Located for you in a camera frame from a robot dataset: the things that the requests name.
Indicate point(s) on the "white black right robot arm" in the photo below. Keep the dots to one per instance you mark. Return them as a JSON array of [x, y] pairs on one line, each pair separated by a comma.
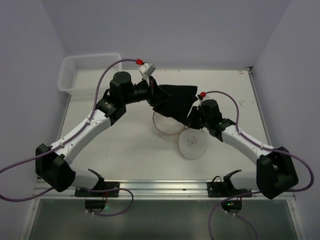
[[274, 169]]

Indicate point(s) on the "aluminium mounting rail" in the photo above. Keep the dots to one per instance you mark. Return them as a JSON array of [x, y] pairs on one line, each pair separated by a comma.
[[153, 190]]

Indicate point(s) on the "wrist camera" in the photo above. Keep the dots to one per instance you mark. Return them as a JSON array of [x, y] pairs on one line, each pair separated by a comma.
[[146, 69], [202, 97]]

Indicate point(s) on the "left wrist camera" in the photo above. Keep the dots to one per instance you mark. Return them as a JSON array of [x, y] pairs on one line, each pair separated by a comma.
[[146, 69]]

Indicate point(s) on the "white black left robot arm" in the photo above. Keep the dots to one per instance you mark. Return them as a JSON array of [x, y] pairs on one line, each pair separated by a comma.
[[54, 162]]

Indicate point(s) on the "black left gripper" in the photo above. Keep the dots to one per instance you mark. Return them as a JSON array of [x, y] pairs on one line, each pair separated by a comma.
[[152, 91]]

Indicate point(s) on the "white mesh laundry bag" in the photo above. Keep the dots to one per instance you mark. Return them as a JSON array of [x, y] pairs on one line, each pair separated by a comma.
[[191, 143]]

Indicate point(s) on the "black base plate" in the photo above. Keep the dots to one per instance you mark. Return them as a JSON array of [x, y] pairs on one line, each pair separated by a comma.
[[106, 189], [223, 188]]

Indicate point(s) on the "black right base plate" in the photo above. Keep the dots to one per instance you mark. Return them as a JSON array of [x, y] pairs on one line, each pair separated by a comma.
[[223, 188]]

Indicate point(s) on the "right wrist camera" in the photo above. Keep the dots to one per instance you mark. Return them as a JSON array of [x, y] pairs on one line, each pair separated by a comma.
[[202, 97]]

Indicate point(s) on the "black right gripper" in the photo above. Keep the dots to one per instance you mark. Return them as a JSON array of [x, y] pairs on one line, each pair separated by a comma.
[[194, 120]]

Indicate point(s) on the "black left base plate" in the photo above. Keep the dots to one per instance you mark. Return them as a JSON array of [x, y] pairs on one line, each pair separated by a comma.
[[106, 189]]

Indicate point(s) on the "white plastic basket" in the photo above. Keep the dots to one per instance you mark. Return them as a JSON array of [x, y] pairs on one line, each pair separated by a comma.
[[80, 74]]

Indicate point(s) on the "black bra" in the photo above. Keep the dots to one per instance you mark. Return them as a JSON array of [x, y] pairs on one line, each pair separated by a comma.
[[180, 102]]

